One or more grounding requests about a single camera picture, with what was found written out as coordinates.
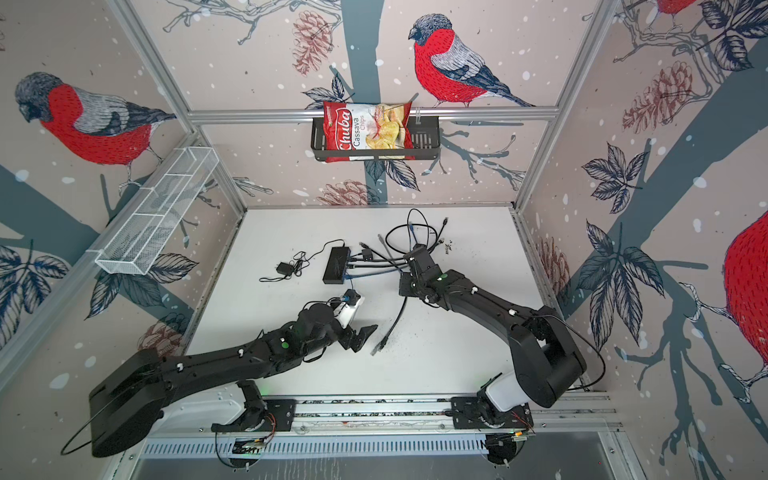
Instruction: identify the black power adapter with cable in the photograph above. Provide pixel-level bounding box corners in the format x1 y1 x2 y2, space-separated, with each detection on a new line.
258 239 346 283

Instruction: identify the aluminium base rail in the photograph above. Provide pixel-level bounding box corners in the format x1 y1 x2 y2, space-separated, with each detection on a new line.
123 393 623 468

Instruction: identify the black bundled cable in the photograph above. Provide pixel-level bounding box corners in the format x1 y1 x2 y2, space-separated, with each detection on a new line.
358 242 409 355

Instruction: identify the red cassava chips bag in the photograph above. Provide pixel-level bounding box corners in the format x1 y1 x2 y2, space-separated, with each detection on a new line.
323 102 413 163

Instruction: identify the black network switch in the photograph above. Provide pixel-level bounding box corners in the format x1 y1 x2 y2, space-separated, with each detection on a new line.
322 246 350 285

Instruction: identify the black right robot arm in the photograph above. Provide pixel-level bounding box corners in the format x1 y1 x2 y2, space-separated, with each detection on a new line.
404 244 587 420

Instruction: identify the grey ethernet cable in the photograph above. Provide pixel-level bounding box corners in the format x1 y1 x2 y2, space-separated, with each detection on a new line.
370 235 410 356

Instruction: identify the white wire mesh shelf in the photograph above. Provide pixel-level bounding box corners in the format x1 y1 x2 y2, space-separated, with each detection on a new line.
95 146 219 275

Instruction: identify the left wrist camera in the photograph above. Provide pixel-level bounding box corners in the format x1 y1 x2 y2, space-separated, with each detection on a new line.
334 289 365 328

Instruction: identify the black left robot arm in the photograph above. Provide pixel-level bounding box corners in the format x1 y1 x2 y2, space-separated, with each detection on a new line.
61 302 377 458

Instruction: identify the blue ethernet cable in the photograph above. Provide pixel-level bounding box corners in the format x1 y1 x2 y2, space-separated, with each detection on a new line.
344 223 418 282

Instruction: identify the black wall basket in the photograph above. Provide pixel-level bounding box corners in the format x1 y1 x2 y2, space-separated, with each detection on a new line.
310 116 441 163

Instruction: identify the black braided ethernet cable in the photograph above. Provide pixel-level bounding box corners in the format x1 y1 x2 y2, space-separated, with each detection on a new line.
344 223 442 274

